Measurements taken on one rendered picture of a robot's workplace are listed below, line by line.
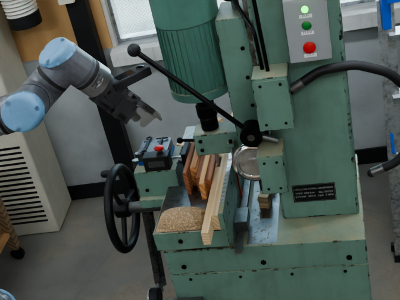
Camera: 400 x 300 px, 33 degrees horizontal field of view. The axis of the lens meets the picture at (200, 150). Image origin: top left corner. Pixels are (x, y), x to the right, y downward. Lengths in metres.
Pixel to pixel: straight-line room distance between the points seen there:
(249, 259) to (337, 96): 0.54
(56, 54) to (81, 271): 1.82
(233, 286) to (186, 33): 0.76
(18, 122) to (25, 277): 1.93
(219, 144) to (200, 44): 0.33
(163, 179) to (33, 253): 1.64
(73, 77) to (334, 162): 0.74
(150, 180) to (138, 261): 1.26
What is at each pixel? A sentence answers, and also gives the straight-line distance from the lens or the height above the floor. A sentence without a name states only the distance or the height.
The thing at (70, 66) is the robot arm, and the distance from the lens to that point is 1.71.
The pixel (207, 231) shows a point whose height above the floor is 0.94.
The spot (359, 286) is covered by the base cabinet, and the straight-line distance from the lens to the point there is 2.02.
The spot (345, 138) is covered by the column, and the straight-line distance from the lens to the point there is 1.85.
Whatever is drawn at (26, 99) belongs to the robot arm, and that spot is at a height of 1.42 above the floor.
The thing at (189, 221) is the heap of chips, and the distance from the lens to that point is 1.87.
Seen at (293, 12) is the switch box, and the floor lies 1.45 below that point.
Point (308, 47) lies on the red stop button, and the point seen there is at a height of 1.36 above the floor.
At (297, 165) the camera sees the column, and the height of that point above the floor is 0.99.
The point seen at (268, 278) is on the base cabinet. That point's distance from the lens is 2.01.
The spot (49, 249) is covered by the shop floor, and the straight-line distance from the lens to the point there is 3.58.
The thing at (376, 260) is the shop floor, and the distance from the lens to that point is 3.05.
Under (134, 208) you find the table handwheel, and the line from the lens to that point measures 2.17.
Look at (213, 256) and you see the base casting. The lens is 1.97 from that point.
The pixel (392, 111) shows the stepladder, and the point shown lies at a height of 0.68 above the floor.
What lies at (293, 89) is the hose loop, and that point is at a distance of 1.72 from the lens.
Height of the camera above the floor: 2.01
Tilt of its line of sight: 30 degrees down
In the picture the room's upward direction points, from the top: 13 degrees counter-clockwise
